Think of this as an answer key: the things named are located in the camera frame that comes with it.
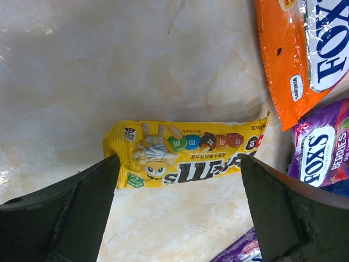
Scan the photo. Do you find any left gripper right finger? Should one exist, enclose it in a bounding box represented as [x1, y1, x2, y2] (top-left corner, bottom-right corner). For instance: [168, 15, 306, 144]
[240, 156, 348, 261]

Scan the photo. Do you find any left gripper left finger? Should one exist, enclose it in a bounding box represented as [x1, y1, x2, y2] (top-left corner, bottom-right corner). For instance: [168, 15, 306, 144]
[1, 156, 121, 261]

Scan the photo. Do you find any purple candy bag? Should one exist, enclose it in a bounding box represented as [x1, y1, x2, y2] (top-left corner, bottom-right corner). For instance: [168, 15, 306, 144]
[287, 97, 348, 197]
[212, 228, 262, 262]

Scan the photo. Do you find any yellow chocolate candy packet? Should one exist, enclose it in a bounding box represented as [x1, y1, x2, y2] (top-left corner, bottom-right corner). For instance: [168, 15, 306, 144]
[103, 116, 270, 189]

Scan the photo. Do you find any orange candy bag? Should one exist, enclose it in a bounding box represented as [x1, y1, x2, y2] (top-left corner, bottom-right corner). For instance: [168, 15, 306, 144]
[255, 0, 348, 131]

